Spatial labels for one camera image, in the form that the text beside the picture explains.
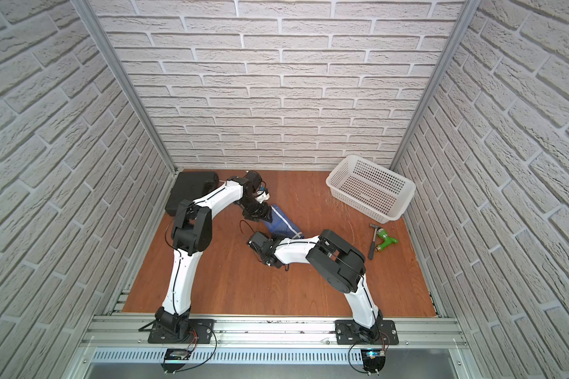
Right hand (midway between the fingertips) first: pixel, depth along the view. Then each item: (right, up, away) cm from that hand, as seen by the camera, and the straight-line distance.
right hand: (288, 236), depth 96 cm
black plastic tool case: (-48, +21, +11) cm, 54 cm away
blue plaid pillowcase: (-3, +5, +1) cm, 6 cm away
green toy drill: (+41, -2, -2) cm, 41 cm away
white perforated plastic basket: (+40, +20, +17) cm, 48 cm away
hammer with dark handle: (+34, -4, -3) cm, 35 cm away
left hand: (-9, +8, +4) cm, 12 cm away
